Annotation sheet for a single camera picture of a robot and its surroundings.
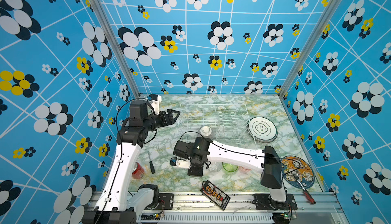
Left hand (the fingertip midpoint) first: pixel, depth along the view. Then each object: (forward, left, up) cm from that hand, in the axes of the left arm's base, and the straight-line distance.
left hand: (174, 113), depth 71 cm
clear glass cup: (-15, -21, -30) cm, 40 cm away
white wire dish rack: (+15, -27, -28) cm, 42 cm away
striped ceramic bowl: (+4, -16, -23) cm, 28 cm away
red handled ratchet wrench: (-20, -64, -29) cm, 74 cm away
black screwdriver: (-12, +16, -30) cm, 37 cm away
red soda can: (-20, +19, -22) cm, 35 cm away
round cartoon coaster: (-13, -65, -30) cm, 72 cm away
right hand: (-19, -9, -20) cm, 29 cm away
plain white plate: (+8, -52, -27) cm, 59 cm away
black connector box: (-29, -20, -28) cm, 45 cm away
